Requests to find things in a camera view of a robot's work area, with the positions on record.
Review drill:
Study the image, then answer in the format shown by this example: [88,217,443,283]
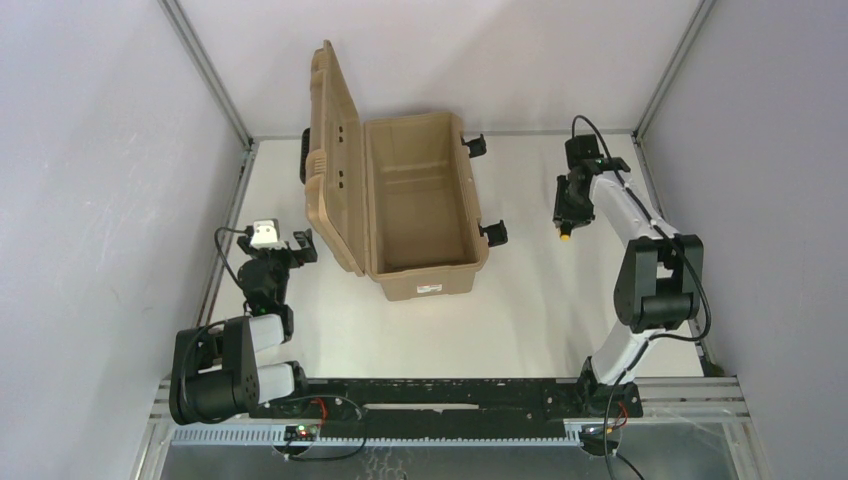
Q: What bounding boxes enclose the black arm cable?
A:
[571,115,713,480]
[213,227,256,313]

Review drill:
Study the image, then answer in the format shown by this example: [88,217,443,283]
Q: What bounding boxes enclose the tan plastic toolbox bin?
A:
[301,41,508,301]

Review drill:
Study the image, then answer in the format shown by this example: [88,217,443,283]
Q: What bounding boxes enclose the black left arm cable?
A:
[213,227,256,313]

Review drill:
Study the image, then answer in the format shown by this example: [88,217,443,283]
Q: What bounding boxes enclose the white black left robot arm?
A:
[169,223,317,425]

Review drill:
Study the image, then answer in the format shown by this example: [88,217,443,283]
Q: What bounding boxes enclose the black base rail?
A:
[249,378,644,441]

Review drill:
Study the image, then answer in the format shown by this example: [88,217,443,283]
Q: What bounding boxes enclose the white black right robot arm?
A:
[553,159,704,403]

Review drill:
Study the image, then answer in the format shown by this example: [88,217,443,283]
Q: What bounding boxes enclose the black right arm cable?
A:
[571,115,713,480]

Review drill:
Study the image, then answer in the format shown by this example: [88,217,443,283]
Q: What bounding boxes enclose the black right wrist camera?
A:
[564,134,630,176]

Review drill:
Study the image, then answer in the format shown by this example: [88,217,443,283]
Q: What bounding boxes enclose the black yellow screwdriver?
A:
[558,225,572,241]

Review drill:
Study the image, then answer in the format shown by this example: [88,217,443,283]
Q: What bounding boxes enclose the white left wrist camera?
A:
[249,219,285,250]

